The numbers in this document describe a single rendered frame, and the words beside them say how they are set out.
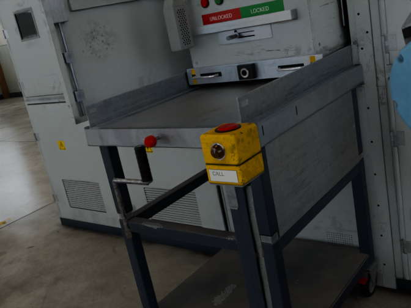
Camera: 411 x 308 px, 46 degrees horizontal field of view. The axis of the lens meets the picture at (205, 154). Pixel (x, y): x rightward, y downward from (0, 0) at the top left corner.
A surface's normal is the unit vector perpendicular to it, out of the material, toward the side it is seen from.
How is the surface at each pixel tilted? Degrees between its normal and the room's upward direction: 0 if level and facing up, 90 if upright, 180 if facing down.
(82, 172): 90
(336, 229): 90
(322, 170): 90
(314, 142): 90
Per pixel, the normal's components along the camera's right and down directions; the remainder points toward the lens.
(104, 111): 0.78, 0.03
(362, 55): -0.60, 0.34
